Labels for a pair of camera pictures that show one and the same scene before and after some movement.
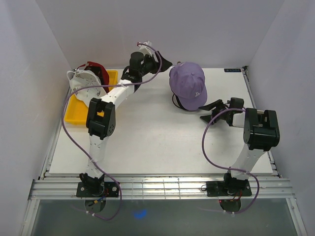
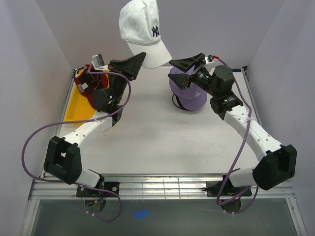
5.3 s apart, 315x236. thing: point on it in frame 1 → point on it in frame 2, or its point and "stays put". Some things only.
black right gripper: [218, 103] → [186, 64]
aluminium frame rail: [162, 186] stays put
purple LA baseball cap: [188, 82] stays put
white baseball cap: [85, 77] → [140, 26]
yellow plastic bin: [77, 110] stays put
